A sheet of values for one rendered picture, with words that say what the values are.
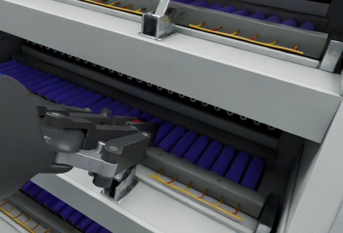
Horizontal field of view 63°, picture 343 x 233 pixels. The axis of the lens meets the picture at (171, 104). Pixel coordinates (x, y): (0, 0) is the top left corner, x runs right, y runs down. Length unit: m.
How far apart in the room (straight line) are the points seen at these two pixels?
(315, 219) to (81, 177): 0.26
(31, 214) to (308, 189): 0.44
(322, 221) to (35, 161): 0.22
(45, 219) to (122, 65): 0.32
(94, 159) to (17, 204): 0.41
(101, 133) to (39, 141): 0.08
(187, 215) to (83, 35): 0.23
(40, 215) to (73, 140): 0.37
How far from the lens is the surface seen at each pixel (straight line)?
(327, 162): 0.25
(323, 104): 0.25
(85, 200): 0.37
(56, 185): 0.40
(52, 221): 0.53
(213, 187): 0.35
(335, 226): 0.27
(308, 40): 0.31
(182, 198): 0.34
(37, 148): 0.17
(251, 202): 0.34
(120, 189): 0.34
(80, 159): 0.19
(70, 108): 0.29
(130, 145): 0.22
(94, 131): 0.23
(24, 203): 0.57
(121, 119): 0.31
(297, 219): 0.27
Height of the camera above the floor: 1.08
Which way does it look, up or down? 12 degrees down
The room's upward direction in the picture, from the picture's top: 15 degrees clockwise
